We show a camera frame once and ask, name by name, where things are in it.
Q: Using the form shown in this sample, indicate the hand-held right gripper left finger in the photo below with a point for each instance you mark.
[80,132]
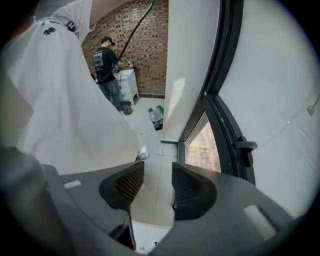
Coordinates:
[120,187]

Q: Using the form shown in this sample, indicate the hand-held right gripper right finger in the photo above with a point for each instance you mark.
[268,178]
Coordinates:
[195,192]

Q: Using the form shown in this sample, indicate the person's white shirt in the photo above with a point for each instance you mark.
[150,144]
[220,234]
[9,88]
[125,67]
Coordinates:
[62,100]

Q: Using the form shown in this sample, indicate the clear plastic bag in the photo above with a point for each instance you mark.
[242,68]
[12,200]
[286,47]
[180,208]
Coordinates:
[157,116]

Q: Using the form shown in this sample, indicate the white bathtub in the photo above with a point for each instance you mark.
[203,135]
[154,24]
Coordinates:
[150,235]

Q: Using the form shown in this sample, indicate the person's white shoe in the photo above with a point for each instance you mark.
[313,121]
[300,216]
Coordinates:
[143,156]

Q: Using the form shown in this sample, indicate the white roller blind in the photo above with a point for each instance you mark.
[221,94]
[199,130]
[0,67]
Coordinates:
[275,75]

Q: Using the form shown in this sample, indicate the black window frame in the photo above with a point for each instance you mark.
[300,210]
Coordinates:
[225,50]

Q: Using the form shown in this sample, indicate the white box on floor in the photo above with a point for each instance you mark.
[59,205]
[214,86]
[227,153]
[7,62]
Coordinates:
[130,85]

